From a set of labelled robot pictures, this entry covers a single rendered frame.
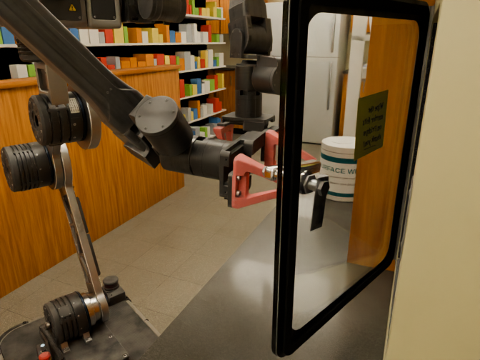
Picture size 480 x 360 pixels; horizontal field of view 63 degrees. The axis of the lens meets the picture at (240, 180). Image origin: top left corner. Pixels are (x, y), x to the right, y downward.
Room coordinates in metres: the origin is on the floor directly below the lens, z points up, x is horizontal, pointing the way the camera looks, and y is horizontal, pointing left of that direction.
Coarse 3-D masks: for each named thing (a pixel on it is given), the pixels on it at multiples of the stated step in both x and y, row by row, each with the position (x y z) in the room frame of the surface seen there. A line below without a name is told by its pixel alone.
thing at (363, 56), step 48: (288, 0) 0.36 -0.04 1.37; (288, 48) 0.36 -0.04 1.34; (336, 48) 0.41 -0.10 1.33; (384, 48) 0.49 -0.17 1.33; (336, 96) 0.42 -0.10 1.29; (384, 96) 0.50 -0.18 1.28; (336, 144) 0.42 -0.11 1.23; (384, 144) 0.51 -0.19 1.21; (336, 192) 0.43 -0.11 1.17; (384, 192) 0.52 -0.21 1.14; (336, 240) 0.44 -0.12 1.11; (384, 240) 0.54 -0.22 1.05; (336, 288) 0.44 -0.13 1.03
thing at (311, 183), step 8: (312, 176) 0.39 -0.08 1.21; (320, 176) 0.38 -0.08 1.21; (328, 176) 0.38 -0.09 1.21; (304, 184) 0.38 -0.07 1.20; (312, 184) 0.38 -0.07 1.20; (320, 184) 0.37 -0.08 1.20; (328, 184) 0.38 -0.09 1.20; (320, 192) 0.37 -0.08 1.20; (320, 200) 0.38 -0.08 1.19; (320, 208) 0.38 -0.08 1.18; (312, 216) 0.37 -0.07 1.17; (320, 216) 0.38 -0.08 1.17; (312, 224) 0.37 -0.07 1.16; (320, 224) 0.38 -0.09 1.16
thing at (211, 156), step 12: (204, 144) 0.52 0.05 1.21; (216, 144) 0.52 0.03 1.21; (228, 144) 0.52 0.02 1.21; (240, 144) 0.52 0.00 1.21; (192, 156) 0.52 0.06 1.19; (204, 156) 0.51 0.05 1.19; (216, 156) 0.50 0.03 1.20; (228, 156) 0.47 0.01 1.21; (192, 168) 0.52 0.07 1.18; (204, 168) 0.51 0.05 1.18; (216, 168) 0.50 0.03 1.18; (228, 168) 0.49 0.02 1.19
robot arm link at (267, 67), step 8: (232, 32) 0.83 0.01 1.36; (240, 32) 0.81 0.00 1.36; (232, 40) 0.83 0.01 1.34; (240, 40) 0.81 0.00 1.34; (232, 48) 0.83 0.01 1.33; (240, 48) 0.81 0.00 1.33; (232, 56) 0.82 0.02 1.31; (240, 56) 0.81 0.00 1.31; (248, 56) 0.81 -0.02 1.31; (256, 56) 0.79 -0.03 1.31; (264, 56) 0.78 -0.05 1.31; (272, 56) 0.79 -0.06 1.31; (256, 64) 0.80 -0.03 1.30; (264, 64) 0.78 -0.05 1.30; (272, 64) 0.77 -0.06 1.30; (280, 64) 0.76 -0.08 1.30; (256, 72) 0.79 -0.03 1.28; (264, 72) 0.77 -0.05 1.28; (272, 72) 0.75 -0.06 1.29; (280, 72) 0.76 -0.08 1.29; (256, 80) 0.78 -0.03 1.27; (264, 80) 0.76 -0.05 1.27; (272, 80) 0.75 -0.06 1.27; (256, 88) 0.79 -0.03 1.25; (264, 88) 0.77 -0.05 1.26; (272, 88) 0.75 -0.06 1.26
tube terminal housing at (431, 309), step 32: (448, 0) 0.29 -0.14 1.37; (448, 32) 0.29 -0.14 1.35; (448, 64) 0.28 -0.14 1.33; (448, 96) 0.28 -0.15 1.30; (416, 128) 0.55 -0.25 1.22; (448, 128) 0.28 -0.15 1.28; (416, 160) 0.29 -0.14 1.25; (448, 160) 0.28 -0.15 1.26; (416, 192) 0.29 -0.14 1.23; (448, 192) 0.28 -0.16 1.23; (416, 224) 0.28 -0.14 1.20; (448, 224) 0.28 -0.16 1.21; (416, 256) 0.28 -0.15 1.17; (448, 256) 0.27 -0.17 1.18; (416, 288) 0.28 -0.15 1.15; (448, 288) 0.27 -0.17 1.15; (416, 320) 0.28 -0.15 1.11; (448, 320) 0.27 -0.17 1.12; (384, 352) 0.38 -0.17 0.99; (416, 352) 0.28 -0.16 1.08; (448, 352) 0.27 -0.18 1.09
